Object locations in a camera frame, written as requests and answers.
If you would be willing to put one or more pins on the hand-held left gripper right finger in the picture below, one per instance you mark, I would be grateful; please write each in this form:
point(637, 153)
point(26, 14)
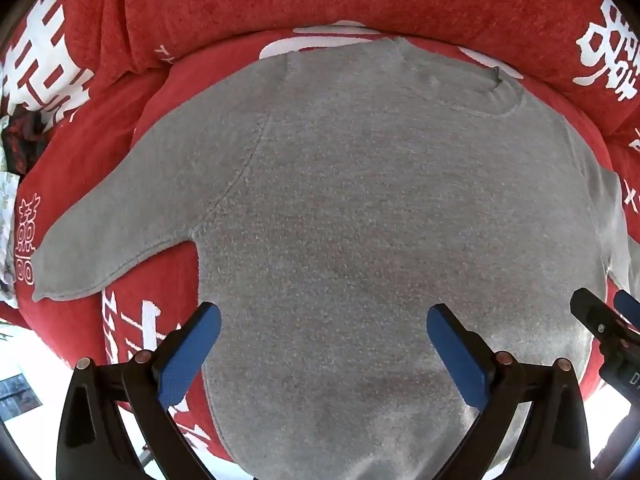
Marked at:
point(457, 355)

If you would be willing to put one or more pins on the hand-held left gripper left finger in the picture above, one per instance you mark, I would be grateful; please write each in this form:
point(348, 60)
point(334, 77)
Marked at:
point(187, 355)

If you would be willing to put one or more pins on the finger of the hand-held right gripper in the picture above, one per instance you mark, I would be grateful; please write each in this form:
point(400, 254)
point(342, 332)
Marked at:
point(629, 306)
point(592, 315)

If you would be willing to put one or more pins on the grey knit sweater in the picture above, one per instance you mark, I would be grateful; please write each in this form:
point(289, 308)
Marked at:
point(350, 210)

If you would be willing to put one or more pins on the dark rectangular object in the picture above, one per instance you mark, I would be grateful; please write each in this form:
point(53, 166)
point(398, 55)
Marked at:
point(17, 397)

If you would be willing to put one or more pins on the white floral cloth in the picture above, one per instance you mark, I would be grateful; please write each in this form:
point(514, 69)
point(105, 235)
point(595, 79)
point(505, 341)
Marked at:
point(6, 220)

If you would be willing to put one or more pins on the dark red patterned cloth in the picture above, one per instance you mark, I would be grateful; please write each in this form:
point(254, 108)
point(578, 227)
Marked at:
point(20, 140)

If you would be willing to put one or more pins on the red printed blanket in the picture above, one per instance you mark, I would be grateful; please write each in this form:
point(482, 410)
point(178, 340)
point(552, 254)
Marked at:
point(300, 0)

